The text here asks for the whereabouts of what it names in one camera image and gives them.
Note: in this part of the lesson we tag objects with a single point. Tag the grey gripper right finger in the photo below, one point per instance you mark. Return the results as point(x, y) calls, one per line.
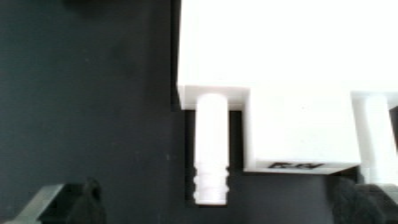
point(365, 203)

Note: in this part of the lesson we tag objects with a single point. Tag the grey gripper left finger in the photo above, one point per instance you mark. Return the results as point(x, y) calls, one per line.
point(64, 204)

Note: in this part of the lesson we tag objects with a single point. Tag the white chair seat part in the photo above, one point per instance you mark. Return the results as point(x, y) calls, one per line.
point(290, 60)

